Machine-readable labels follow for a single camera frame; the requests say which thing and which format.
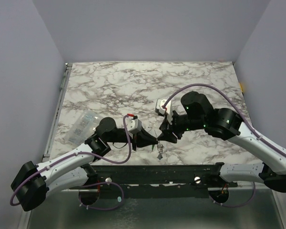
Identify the wire keyring with keys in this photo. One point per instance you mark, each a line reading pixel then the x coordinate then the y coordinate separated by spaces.
pixel 160 149

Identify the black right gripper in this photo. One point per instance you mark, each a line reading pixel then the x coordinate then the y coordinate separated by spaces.
pixel 171 129

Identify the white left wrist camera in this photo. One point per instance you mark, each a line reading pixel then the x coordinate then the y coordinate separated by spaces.
pixel 134 125

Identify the clear plastic compartment box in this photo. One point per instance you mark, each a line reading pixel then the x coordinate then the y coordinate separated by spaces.
pixel 83 128

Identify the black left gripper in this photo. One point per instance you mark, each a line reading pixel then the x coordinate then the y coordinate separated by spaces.
pixel 142 139

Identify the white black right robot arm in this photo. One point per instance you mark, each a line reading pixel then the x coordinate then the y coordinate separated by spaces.
pixel 227 125

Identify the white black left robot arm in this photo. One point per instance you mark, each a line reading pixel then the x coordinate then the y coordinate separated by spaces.
pixel 34 182

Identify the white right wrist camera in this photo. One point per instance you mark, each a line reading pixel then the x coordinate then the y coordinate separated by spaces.
pixel 164 110

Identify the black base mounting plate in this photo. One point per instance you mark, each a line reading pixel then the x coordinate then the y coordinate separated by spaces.
pixel 166 181

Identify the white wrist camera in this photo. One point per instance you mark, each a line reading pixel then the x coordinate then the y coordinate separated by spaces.
pixel 164 110
pixel 134 125

